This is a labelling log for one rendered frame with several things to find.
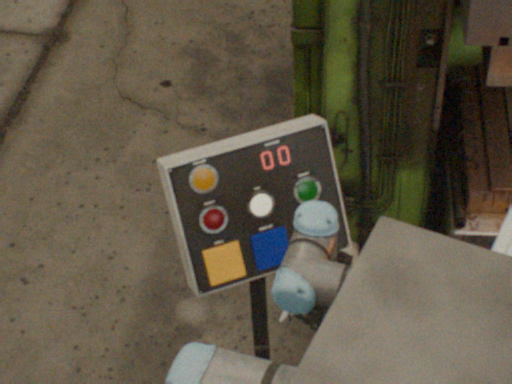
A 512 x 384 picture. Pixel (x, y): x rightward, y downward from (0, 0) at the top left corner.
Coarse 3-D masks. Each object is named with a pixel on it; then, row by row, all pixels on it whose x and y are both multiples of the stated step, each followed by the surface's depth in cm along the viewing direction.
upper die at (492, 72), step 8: (504, 40) 191; (488, 48) 195; (496, 48) 190; (504, 48) 190; (488, 56) 194; (496, 56) 192; (504, 56) 191; (488, 64) 194; (496, 64) 193; (504, 64) 193; (488, 72) 194; (496, 72) 194; (504, 72) 194; (488, 80) 196; (496, 80) 196; (504, 80) 195
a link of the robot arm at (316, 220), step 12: (312, 204) 175; (324, 204) 175; (300, 216) 174; (312, 216) 173; (324, 216) 173; (336, 216) 173; (300, 228) 173; (312, 228) 171; (324, 228) 171; (336, 228) 174; (312, 240) 183; (324, 240) 173; (336, 240) 176; (336, 252) 179
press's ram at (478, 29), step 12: (468, 0) 186; (480, 0) 183; (492, 0) 183; (504, 0) 183; (468, 12) 186; (480, 12) 185; (492, 12) 185; (504, 12) 184; (468, 24) 187; (480, 24) 187; (492, 24) 186; (504, 24) 186; (468, 36) 189; (480, 36) 188; (492, 36) 188; (504, 36) 188
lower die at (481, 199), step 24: (480, 72) 243; (480, 96) 238; (504, 96) 236; (480, 120) 233; (504, 120) 231; (480, 144) 227; (504, 144) 226; (480, 168) 222; (504, 168) 221; (480, 192) 218; (504, 192) 217
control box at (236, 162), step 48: (240, 144) 199; (288, 144) 201; (192, 192) 198; (240, 192) 201; (288, 192) 204; (336, 192) 207; (192, 240) 200; (240, 240) 203; (288, 240) 206; (192, 288) 206
